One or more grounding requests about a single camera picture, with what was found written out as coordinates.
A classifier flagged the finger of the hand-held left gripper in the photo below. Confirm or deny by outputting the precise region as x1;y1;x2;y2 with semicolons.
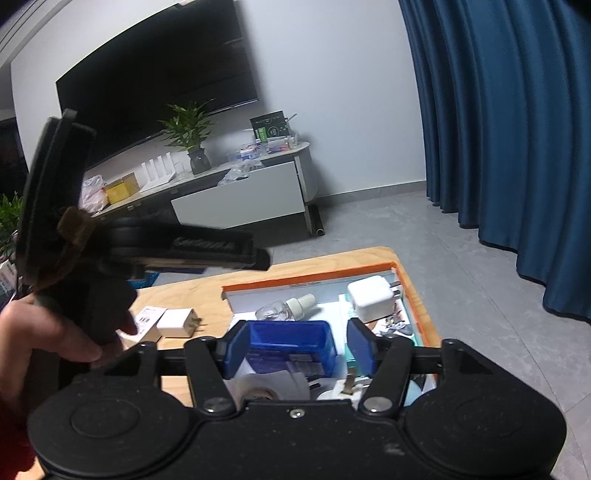
115;217;272;278

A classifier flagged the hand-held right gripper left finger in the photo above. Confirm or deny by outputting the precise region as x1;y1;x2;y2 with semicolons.
104;320;253;415

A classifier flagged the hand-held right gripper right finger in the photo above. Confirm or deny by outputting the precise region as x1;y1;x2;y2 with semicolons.
346;318;493;415

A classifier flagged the blue box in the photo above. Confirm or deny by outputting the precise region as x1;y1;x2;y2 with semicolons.
240;320;338;377

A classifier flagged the orange rimmed white box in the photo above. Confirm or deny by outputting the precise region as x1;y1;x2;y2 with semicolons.
222;261;441;407

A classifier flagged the person's left hand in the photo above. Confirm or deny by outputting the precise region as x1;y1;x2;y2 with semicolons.
0;294;139;414

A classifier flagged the black white small gadget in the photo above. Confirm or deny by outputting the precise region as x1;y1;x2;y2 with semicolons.
374;316;419;344

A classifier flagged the white plastic bag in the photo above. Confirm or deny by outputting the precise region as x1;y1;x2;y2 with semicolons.
79;174;109;213

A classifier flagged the leafy green plant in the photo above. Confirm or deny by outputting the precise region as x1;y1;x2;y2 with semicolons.
0;194;24;259

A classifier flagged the large white charger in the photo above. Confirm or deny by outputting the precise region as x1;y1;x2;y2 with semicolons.
346;276;402;324

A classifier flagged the white tape roll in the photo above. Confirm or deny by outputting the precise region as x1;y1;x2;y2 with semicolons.
229;373;311;401

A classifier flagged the blue bag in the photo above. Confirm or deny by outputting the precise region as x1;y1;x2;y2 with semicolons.
129;270;160;289

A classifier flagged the clear bottle white cap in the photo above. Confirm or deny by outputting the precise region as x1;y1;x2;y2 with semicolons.
255;294;317;324

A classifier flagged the small white charger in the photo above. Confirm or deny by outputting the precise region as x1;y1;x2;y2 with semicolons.
156;308;205;339

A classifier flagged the white folding table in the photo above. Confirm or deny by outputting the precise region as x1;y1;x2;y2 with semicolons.
171;161;308;232

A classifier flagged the long tv cabinet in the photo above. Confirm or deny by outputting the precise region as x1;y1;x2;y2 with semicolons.
90;142;319;232

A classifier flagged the yellow box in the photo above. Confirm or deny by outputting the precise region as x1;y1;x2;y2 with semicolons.
105;173;140;205

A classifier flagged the white router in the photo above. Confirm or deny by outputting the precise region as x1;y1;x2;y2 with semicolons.
139;154;178;192

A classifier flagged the clear plastic wrapping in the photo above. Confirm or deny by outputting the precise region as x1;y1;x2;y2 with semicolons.
217;164;253;185

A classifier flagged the white paper carton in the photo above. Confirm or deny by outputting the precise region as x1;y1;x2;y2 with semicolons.
121;305;167;344

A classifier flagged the potted green plant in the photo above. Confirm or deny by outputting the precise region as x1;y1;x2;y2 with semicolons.
158;100;215;175

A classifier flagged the row of clear plastic boxes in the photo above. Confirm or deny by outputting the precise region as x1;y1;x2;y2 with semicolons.
228;136;296;162

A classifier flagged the black roll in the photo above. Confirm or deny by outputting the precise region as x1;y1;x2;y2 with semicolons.
308;205;328;237

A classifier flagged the black box green label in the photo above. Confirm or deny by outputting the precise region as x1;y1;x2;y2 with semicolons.
250;110;295;143

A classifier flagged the large black television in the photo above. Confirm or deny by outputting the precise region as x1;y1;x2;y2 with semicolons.
55;0;259;169

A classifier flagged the blue curtain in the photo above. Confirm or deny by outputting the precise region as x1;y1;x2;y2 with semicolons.
398;0;591;324

